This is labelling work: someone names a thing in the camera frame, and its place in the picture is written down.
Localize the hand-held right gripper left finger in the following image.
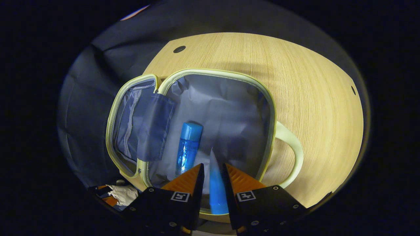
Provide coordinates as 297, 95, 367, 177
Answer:
123, 163, 205, 235

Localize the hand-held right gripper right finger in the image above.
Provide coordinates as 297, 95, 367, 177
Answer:
220, 163, 307, 235

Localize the blue translucent squeeze tube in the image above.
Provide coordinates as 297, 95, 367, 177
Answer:
209, 147, 229, 215

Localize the blue capped bottle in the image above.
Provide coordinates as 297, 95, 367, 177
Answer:
175, 122, 203, 177

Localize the cream yellow suitcase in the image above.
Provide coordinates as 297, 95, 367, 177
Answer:
106, 68, 304, 223

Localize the white crumpled cloth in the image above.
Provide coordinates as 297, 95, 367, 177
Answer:
107, 184, 139, 206

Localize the black backdrop cloth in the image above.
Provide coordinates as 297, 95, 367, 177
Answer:
57, 3, 361, 189

